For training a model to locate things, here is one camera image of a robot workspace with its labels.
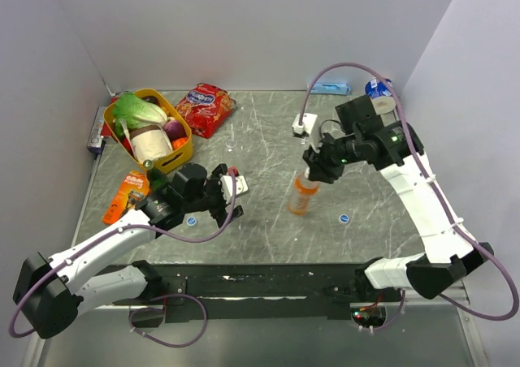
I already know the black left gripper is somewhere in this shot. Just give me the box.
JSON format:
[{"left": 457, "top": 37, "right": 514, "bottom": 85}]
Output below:
[{"left": 184, "top": 164, "right": 243, "bottom": 227}]

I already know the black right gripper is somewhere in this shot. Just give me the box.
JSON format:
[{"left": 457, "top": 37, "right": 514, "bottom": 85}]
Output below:
[{"left": 303, "top": 129, "right": 362, "bottom": 184}]

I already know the orange juice plastic bottle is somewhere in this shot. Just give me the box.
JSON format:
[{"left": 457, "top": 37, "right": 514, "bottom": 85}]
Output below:
[{"left": 288, "top": 168, "right": 320, "bottom": 215}]

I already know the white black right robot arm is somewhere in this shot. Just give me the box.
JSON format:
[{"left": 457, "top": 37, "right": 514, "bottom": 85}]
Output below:
[{"left": 292, "top": 96, "right": 493, "bottom": 301}]

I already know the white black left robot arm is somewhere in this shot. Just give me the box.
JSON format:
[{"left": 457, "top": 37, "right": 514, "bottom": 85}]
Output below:
[{"left": 13, "top": 160, "right": 249, "bottom": 339}]

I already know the clear bottle cap centre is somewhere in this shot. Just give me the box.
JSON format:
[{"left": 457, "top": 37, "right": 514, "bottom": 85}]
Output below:
[{"left": 226, "top": 139, "right": 236, "bottom": 149}]

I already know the blue bottle cap left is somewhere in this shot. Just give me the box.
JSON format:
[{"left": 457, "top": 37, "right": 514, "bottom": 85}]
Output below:
[{"left": 186, "top": 217, "right": 197, "bottom": 227}]

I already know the green glass bottle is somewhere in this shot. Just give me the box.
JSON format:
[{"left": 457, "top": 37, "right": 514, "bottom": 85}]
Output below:
[{"left": 143, "top": 160, "right": 168, "bottom": 192}]

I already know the yellow plastic basket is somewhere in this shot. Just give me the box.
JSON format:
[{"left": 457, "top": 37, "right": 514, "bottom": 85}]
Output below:
[{"left": 103, "top": 89, "right": 193, "bottom": 174}]

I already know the orange toy fruit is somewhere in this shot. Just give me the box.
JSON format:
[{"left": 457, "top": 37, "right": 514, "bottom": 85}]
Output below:
[{"left": 171, "top": 136, "right": 189, "bottom": 150}]

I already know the purple toy onion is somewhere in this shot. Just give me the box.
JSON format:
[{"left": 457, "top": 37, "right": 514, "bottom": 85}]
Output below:
[{"left": 163, "top": 119, "right": 187, "bottom": 141}]

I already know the red snack bag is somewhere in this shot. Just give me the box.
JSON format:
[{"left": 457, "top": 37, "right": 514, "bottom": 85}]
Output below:
[{"left": 175, "top": 83, "right": 236, "bottom": 139}]

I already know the blue tissue pack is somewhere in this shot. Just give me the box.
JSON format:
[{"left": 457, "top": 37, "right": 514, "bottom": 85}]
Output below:
[{"left": 310, "top": 82, "right": 351, "bottom": 96}]

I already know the cream brown toy mushroom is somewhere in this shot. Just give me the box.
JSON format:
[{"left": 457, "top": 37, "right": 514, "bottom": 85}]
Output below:
[{"left": 129, "top": 125, "right": 173, "bottom": 163}]

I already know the orange razor package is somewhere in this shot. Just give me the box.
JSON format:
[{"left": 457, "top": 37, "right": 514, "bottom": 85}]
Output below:
[{"left": 102, "top": 171, "right": 150, "bottom": 225}]

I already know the blue wrapped toilet roll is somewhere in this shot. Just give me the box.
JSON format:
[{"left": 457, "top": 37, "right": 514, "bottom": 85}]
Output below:
[{"left": 365, "top": 77, "right": 396, "bottom": 115}]

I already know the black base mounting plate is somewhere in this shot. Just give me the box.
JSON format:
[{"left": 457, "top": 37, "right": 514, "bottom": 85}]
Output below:
[{"left": 117, "top": 263, "right": 401, "bottom": 323}]

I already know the green toy cabbage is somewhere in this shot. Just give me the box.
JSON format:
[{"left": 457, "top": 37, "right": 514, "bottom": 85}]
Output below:
[{"left": 112, "top": 93, "right": 168, "bottom": 137}]

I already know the purple white box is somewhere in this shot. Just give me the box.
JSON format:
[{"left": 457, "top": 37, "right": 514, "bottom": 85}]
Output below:
[{"left": 86, "top": 106, "right": 106, "bottom": 154}]

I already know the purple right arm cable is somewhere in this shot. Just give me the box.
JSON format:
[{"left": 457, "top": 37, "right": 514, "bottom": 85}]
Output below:
[{"left": 299, "top": 62, "right": 520, "bottom": 331}]

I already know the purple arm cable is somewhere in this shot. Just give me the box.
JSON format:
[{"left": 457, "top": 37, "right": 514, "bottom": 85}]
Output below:
[
  {"left": 299, "top": 62, "right": 520, "bottom": 331},
  {"left": 7, "top": 167, "right": 241, "bottom": 348}
]

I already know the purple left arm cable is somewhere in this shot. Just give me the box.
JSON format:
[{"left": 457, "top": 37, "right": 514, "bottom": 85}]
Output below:
[{"left": 7, "top": 167, "right": 241, "bottom": 348}]

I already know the aluminium frame rail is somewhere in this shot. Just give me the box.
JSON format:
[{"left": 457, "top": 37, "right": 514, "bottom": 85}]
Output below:
[{"left": 38, "top": 287, "right": 470, "bottom": 311}]

